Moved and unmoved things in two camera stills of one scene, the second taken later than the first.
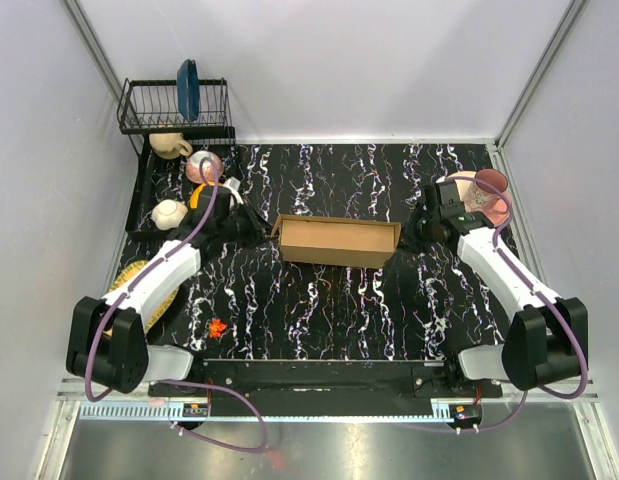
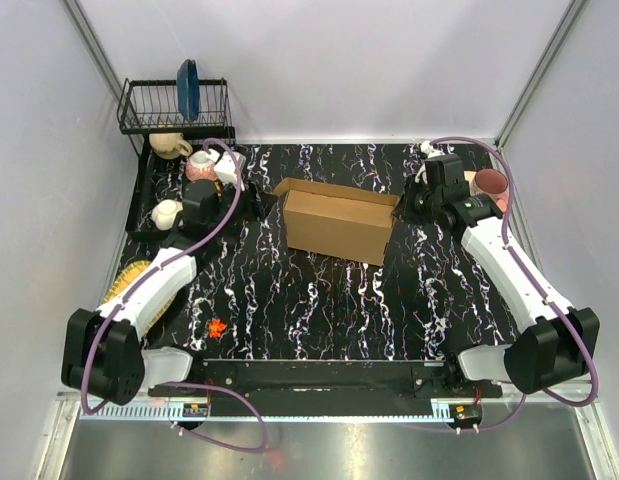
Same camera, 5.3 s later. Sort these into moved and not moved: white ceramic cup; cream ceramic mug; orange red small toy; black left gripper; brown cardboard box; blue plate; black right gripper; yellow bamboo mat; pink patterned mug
Moved: black left gripper; brown cardboard box; black right gripper
Not moved: pink patterned mug; white ceramic cup; yellow bamboo mat; cream ceramic mug; blue plate; orange red small toy
